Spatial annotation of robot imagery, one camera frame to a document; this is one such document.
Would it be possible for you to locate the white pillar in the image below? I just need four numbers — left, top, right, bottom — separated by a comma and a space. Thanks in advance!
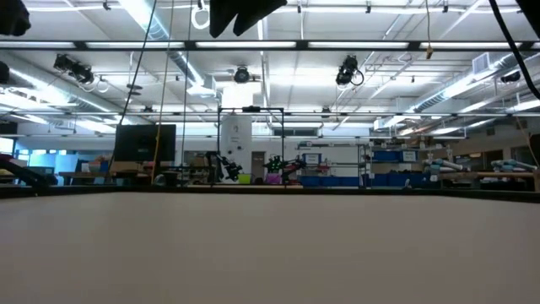
219, 115, 254, 175

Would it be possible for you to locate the black computer monitor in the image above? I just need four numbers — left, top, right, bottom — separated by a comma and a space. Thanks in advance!
114, 123, 177, 163

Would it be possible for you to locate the row of blue bins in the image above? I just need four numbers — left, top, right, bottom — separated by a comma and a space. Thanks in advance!
300, 175, 428, 188

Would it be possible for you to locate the metal shelving rack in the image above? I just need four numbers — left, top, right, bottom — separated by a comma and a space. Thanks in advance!
357, 141, 467, 188

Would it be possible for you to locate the wooden workbench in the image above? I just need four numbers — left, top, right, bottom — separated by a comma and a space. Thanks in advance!
436, 170, 540, 192

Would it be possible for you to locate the white cable loop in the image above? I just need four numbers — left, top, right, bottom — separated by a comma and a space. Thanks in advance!
191, 0, 211, 31

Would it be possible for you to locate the black overhead frame bar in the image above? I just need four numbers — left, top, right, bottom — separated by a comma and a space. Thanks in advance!
0, 39, 540, 53

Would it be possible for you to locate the thin black hanging cable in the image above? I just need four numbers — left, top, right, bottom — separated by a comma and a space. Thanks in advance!
106, 0, 159, 172
181, 0, 190, 187

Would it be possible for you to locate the yellow hanging cable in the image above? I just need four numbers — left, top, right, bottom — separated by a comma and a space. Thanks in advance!
150, 0, 176, 186

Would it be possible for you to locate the black rectangular frame stand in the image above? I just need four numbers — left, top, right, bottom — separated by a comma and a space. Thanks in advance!
216, 106, 286, 187

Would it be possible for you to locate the yellow cord with plug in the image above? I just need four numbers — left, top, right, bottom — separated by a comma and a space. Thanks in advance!
424, 0, 435, 61

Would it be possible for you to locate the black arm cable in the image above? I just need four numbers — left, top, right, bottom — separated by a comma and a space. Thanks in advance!
488, 0, 540, 100

